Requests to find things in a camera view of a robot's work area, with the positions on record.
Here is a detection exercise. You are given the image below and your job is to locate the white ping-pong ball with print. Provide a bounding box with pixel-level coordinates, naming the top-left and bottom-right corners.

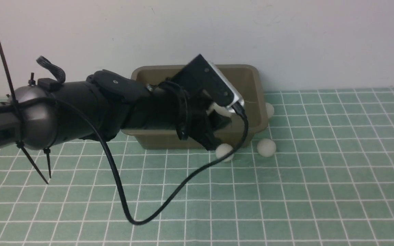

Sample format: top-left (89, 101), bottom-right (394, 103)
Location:
top-left (215, 143), bottom-right (234, 162)

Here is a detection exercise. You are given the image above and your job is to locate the black left camera cable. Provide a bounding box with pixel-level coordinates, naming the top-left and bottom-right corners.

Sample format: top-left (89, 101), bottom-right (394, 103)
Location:
top-left (52, 97), bottom-right (249, 225)

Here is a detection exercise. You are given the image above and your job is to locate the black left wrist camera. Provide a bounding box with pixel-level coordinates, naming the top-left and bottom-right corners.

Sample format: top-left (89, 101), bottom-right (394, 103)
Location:
top-left (171, 54), bottom-right (245, 114)

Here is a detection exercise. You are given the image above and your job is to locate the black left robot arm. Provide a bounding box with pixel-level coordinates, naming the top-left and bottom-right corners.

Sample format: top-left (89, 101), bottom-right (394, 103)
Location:
top-left (0, 55), bottom-right (239, 150)

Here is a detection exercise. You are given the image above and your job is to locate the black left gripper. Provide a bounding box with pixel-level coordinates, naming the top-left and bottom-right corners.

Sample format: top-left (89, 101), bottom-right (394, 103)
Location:
top-left (125, 80), bottom-right (232, 150)

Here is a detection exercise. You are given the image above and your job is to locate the olive green plastic bin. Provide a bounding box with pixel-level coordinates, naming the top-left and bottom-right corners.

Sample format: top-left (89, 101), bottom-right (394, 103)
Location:
top-left (122, 64), bottom-right (268, 150)

